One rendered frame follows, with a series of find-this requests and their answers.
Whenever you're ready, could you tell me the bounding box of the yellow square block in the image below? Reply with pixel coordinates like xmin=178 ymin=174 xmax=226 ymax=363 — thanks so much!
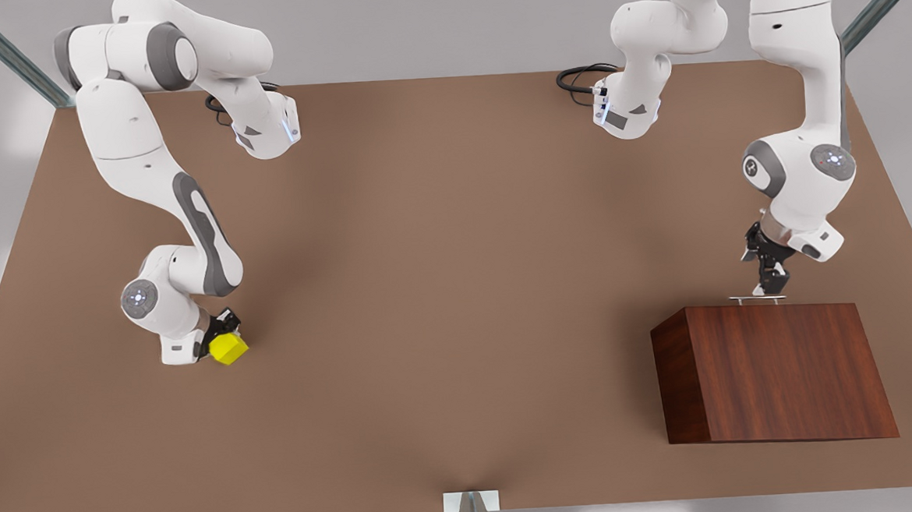
xmin=208 ymin=333 xmax=250 ymax=367

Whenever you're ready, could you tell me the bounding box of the dark wooden drawer cabinet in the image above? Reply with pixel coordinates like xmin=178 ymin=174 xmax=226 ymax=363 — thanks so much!
xmin=649 ymin=296 xmax=900 ymax=451

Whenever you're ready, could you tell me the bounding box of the black cable loop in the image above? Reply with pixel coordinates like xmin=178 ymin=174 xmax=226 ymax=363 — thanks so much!
xmin=204 ymin=81 xmax=284 ymax=128
xmin=555 ymin=62 xmax=622 ymax=109

